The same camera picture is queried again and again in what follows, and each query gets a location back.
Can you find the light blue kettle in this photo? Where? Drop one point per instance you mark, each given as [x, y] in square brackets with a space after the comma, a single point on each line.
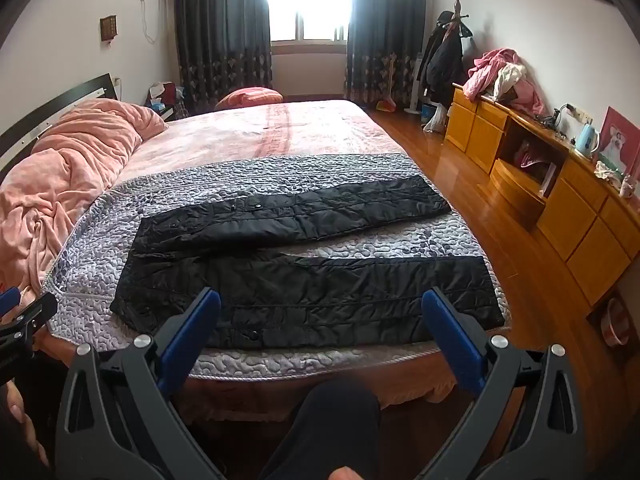
[586, 141]

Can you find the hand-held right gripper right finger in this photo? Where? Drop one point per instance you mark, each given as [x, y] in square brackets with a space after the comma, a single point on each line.
[450, 330]

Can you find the pink clothes pile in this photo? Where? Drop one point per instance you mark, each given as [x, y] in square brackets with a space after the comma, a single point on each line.
[487, 72]

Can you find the broom with dustpan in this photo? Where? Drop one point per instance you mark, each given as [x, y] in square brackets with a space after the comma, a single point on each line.
[387, 102]

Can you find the black quilted pants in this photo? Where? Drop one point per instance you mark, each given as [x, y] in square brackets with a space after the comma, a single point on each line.
[300, 300]

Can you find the white tower fan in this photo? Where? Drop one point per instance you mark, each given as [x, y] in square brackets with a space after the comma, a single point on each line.
[417, 85]

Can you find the tissue box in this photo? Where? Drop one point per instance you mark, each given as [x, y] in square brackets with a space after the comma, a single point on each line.
[156, 97]

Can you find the pink cloth in dresser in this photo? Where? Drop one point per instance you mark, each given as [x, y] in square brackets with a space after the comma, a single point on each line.
[527, 155]

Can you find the dark patterned curtain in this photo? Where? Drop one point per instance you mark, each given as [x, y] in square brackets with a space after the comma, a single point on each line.
[385, 30]
[220, 30]

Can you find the person's leg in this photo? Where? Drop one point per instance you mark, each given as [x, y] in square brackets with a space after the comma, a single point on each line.
[320, 425]

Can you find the pink basin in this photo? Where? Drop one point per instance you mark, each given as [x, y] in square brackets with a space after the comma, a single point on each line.
[615, 320]

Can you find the dark hanging coats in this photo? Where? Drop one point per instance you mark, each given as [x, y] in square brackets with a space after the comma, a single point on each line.
[442, 65]

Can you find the pink bed sheet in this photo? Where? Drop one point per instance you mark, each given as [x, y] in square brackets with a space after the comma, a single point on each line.
[300, 130]

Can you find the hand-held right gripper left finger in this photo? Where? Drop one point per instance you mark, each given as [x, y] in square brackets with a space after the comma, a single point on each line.
[192, 330]

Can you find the wooden coat stand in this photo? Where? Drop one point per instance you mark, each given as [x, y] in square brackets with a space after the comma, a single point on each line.
[457, 10]

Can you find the brown wall box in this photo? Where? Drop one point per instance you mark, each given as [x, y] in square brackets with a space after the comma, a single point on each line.
[109, 27]

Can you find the pink fleece blanket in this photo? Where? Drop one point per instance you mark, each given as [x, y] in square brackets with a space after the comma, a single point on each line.
[75, 160]

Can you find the small pink cup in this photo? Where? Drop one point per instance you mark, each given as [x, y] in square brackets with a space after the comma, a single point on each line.
[627, 186]

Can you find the red pillow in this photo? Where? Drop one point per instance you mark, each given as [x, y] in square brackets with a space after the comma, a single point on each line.
[250, 97]

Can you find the person's left hand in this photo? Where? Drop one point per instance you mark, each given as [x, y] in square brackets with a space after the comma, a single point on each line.
[25, 420]

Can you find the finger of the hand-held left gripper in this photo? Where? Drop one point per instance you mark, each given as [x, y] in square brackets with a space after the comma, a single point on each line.
[30, 312]
[7, 299]

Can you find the orange wooden dresser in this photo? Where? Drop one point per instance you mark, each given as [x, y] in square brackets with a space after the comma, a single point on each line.
[575, 220]

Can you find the pink photo frame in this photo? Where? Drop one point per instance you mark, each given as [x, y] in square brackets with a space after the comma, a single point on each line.
[620, 140]

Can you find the grey quilted bedspread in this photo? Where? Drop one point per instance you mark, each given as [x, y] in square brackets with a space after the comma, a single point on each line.
[165, 190]

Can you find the cream white garment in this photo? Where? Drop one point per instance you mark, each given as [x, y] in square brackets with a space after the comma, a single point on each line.
[510, 80]

